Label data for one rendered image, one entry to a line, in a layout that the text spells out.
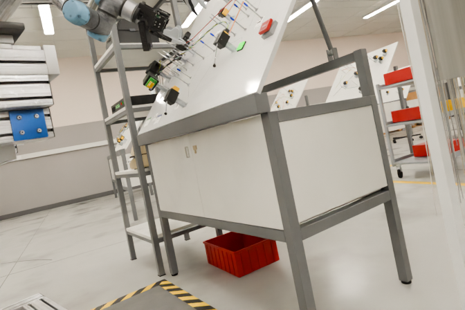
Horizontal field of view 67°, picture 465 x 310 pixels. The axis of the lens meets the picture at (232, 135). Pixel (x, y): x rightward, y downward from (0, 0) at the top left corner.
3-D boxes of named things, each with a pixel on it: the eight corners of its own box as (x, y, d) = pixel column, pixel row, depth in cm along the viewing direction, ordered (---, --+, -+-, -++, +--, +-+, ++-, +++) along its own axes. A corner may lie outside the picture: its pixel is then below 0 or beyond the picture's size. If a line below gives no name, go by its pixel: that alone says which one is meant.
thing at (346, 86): (386, 162, 481) (362, 44, 482) (329, 164, 587) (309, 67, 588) (421, 152, 512) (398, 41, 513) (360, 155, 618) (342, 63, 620)
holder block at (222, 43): (220, 49, 148) (212, 43, 146) (225, 39, 149) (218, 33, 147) (225, 47, 144) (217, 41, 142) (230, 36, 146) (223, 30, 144)
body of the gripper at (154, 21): (166, 19, 130) (136, 3, 128) (158, 39, 134) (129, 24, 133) (172, 14, 136) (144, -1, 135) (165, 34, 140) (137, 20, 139)
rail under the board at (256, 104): (258, 113, 112) (254, 93, 112) (138, 146, 210) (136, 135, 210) (270, 111, 115) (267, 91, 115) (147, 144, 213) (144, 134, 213)
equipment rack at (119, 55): (159, 277, 212) (99, -23, 213) (129, 259, 262) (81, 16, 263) (228, 249, 240) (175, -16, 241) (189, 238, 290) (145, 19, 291)
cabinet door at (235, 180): (281, 230, 117) (258, 115, 117) (203, 217, 163) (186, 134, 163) (287, 228, 119) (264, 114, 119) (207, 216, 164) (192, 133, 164)
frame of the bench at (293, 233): (315, 353, 114) (267, 111, 114) (170, 275, 212) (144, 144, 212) (413, 281, 147) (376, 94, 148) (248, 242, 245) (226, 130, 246)
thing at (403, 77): (443, 179, 318) (420, 62, 319) (394, 178, 361) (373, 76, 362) (495, 158, 367) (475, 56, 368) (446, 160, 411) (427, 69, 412)
